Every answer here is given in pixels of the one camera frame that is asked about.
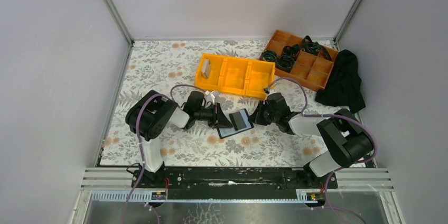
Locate yellow plastic divided bin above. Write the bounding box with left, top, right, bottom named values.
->
left=194, top=53, right=275, bottom=99

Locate grey card in bin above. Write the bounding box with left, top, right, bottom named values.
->
left=201, top=59, right=211, bottom=79

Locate floral patterned table mat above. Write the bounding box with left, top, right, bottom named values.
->
left=99, top=40, right=326, bottom=167

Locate blue yellow rolled tie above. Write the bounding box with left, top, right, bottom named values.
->
left=260, top=50, right=277, bottom=63

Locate dark floral rolled tie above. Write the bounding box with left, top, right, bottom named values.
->
left=276, top=55, right=295, bottom=73

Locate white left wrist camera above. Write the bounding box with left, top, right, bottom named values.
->
left=204, top=90, right=220, bottom=104

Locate black leather card holder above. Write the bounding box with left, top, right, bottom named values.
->
left=217, top=109, right=254, bottom=139

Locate wooden compartment organizer tray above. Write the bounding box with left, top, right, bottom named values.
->
left=263, top=30, right=339, bottom=91

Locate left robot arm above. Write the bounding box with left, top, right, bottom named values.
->
left=125, top=90, right=233, bottom=173

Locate dark green rolled tie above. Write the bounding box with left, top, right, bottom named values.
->
left=301, top=35, right=332, bottom=61

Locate black rolled tie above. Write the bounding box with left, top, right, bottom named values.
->
left=282, top=44, right=301, bottom=60

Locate black cloth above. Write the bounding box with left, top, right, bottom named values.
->
left=315, top=49, right=366, bottom=114

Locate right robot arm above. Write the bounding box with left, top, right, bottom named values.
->
left=249, top=92, right=375, bottom=178

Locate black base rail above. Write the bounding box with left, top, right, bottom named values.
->
left=130, top=166, right=338, bottom=200

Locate dark grey credit card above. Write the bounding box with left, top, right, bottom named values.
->
left=229, top=109, right=254, bottom=132

